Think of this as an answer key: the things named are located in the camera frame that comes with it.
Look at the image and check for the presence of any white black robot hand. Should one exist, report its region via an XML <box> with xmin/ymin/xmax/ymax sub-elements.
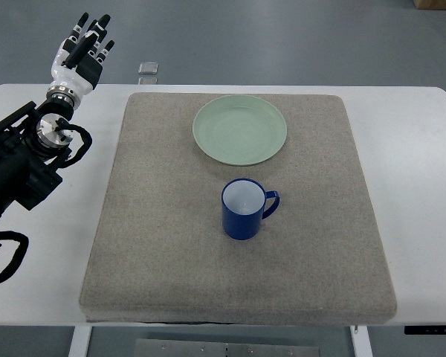
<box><xmin>47</xmin><ymin>13</ymin><xmax>114</xmax><ymax>109</ymax></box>

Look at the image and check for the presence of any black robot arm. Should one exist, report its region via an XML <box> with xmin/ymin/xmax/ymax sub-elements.
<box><xmin>0</xmin><ymin>86</ymin><xmax>92</xmax><ymax>218</ymax></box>

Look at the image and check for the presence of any light green plate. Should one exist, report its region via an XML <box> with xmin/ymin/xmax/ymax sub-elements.
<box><xmin>193</xmin><ymin>94</ymin><xmax>288</xmax><ymax>166</ymax></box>

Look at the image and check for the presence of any beige fabric mat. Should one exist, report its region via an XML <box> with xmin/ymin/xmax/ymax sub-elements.
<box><xmin>80</xmin><ymin>93</ymin><xmax>397</xmax><ymax>326</ymax></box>

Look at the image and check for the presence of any cardboard box corner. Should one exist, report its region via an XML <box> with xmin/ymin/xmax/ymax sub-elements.
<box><xmin>413</xmin><ymin>0</ymin><xmax>446</xmax><ymax>10</ymax></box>

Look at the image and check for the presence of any black desk control panel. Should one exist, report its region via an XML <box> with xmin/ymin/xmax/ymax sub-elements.
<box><xmin>404</xmin><ymin>325</ymin><xmax>446</xmax><ymax>335</ymax></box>

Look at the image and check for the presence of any black sleeved cable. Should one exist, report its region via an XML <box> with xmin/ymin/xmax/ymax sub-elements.
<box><xmin>0</xmin><ymin>230</ymin><xmax>30</xmax><ymax>287</ymax></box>

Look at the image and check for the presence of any white table leg frame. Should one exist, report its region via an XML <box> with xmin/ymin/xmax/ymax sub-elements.
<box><xmin>68</xmin><ymin>326</ymin><xmax>92</xmax><ymax>357</ymax></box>

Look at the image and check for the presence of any metal base plate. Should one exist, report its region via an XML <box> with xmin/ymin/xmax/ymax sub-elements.
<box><xmin>134</xmin><ymin>338</ymin><xmax>320</xmax><ymax>357</ymax></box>

